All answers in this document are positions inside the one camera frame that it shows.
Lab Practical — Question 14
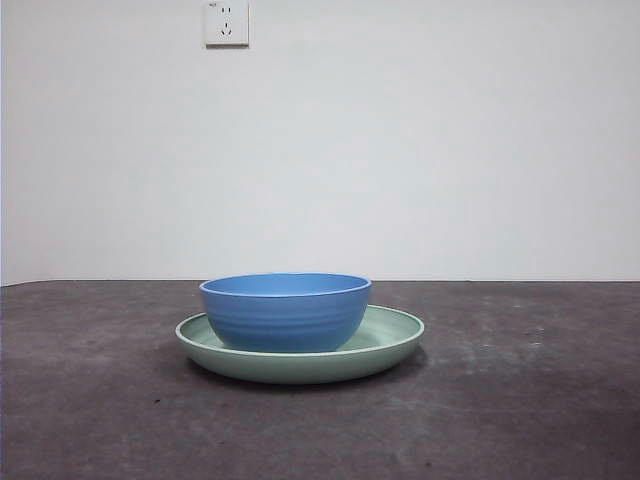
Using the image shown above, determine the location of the blue ribbed bowl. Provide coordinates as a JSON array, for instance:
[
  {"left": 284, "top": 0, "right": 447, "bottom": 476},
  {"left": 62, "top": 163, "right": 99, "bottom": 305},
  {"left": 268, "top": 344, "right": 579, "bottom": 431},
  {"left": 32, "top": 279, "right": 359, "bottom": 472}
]
[{"left": 198, "top": 272, "right": 373, "bottom": 352}]

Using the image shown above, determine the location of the green round plate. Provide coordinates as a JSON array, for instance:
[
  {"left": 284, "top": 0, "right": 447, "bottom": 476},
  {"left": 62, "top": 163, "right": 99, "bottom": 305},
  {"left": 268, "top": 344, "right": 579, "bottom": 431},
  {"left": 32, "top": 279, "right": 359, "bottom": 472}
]
[{"left": 174, "top": 303, "right": 426, "bottom": 385}]

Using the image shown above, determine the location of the white wall socket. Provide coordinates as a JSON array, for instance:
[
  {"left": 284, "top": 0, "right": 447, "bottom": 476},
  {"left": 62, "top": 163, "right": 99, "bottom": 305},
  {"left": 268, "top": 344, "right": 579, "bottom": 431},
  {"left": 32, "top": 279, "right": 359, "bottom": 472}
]
[{"left": 204, "top": 0, "right": 250, "bottom": 50}]

